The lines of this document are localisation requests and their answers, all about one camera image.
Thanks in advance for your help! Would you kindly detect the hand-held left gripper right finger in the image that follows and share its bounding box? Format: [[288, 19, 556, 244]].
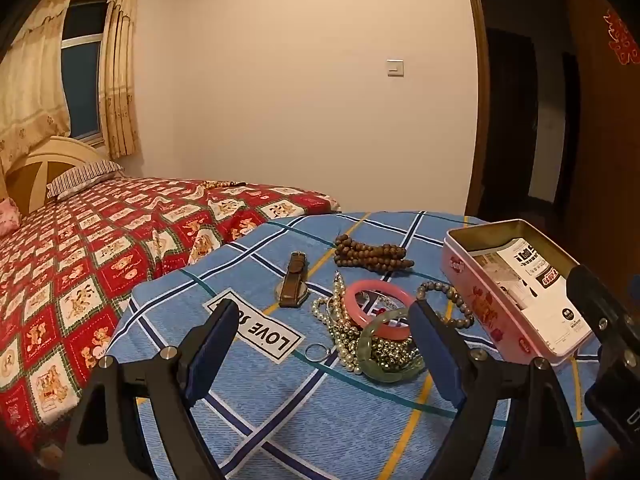
[[407, 298, 586, 480]]

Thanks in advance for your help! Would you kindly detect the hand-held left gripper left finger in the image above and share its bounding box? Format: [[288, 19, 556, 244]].
[[60, 298, 241, 480]]

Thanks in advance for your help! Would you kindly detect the pink pillow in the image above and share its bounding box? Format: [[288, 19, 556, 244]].
[[0, 197, 23, 236]]

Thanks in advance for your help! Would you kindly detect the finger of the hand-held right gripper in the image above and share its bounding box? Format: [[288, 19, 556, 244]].
[[566, 263, 640, 361]]

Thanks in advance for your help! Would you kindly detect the wide beige curtain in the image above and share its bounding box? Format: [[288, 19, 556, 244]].
[[0, 0, 76, 166]]

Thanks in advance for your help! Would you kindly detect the brown wooden bead necklace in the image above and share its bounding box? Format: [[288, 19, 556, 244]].
[[333, 233, 416, 273]]

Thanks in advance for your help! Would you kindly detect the pink metal tin box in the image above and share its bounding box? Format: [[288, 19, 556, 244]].
[[441, 219, 601, 367]]

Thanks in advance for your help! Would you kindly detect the blue plaid bed sheet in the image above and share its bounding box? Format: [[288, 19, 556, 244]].
[[102, 211, 640, 480]]

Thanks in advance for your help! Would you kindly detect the grey bead bracelet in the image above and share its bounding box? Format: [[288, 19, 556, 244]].
[[416, 281, 475, 330]]

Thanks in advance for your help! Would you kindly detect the pearl necklace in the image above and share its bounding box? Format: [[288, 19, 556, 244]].
[[311, 271, 366, 374]]

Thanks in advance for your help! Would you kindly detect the cream wooden headboard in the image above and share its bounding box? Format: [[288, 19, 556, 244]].
[[0, 135, 108, 216]]

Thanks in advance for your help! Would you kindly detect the printed paper sheet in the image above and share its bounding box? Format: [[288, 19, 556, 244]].
[[472, 237, 593, 356]]

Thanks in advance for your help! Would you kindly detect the window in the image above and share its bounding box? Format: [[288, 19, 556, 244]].
[[61, 0, 110, 146]]

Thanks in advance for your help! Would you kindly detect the brown strap wristwatch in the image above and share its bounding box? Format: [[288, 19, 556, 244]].
[[274, 251, 310, 309]]

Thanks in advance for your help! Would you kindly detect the brown wooden door frame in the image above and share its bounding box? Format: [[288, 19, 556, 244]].
[[460, 0, 491, 218]]

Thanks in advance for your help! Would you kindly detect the striped pillow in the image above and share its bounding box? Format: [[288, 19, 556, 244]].
[[46, 160, 126, 200]]

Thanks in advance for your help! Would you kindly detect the brown wooden door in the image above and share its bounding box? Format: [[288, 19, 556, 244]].
[[567, 0, 640, 281]]

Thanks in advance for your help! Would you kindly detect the pink bangle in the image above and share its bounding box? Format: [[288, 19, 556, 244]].
[[343, 280, 417, 340]]

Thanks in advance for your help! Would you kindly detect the red paper door decoration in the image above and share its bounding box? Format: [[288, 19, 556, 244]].
[[602, 7, 638, 66]]

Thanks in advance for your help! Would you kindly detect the narrow beige curtain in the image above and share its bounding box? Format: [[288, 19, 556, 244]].
[[102, 0, 138, 160]]

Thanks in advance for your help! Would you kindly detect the green jade bangle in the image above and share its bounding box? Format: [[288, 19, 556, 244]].
[[356, 308, 426, 383]]

